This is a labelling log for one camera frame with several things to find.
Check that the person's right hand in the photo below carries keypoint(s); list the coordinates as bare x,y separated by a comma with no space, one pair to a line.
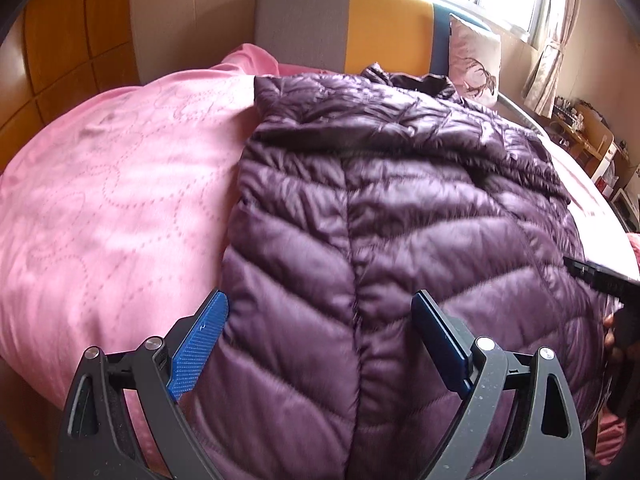
609,335

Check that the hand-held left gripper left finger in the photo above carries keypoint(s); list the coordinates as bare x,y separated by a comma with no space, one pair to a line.
197,355

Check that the orange wooden wardrobe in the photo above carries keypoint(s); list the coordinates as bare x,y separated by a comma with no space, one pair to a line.
65,35

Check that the white deer-print pillow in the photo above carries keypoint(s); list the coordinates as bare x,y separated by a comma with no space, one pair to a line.
475,55

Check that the grey yellow blue headboard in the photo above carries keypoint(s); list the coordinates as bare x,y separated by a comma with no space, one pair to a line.
385,25

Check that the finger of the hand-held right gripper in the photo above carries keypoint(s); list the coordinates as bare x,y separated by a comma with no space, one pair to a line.
597,275

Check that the pink dotted-circle bedspread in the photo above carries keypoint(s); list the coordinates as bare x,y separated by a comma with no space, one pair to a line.
125,185

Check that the purple quilted puffer jacket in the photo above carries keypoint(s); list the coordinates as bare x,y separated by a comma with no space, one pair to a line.
400,210

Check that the grey bed rail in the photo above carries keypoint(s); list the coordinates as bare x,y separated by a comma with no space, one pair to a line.
522,112

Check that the pink patterned curtain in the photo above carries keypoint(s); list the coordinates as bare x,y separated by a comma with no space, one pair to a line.
547,75

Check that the pale pink bed sheet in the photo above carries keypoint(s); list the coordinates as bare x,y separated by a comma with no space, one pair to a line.
595,210

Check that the cluttered wooden desk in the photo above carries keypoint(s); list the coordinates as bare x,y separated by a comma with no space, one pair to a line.
590,145

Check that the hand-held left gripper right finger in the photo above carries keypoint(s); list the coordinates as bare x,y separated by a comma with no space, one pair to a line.
442,342

